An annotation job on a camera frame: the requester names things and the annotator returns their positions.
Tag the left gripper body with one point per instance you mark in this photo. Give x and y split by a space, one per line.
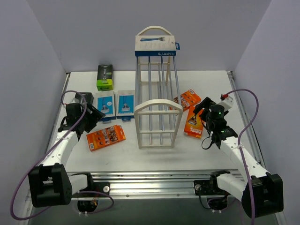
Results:
91 116

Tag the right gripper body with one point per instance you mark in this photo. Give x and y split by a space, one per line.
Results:
205 106

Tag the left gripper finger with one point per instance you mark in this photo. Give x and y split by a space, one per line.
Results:
83 97
92 117

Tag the blue Harry's razor box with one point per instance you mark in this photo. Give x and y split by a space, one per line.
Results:
105 103
125 105

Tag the orange razor box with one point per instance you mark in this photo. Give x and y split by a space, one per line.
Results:
189 98
105 137

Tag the orange Gillette Fusion box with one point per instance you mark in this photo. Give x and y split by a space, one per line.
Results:
193 126

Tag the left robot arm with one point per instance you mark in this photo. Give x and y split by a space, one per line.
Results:
50 184

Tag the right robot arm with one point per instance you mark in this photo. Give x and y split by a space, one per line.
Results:
259 192

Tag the white and chrome shelf rack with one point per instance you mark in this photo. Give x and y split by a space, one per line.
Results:
158 109

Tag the green black razor box rear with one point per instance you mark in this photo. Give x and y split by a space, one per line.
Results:
104 77

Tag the white Harry's razor box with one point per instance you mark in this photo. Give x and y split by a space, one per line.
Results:
156 45

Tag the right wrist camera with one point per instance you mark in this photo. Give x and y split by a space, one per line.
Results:
227 102

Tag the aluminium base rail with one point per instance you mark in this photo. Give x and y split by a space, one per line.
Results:
163 184

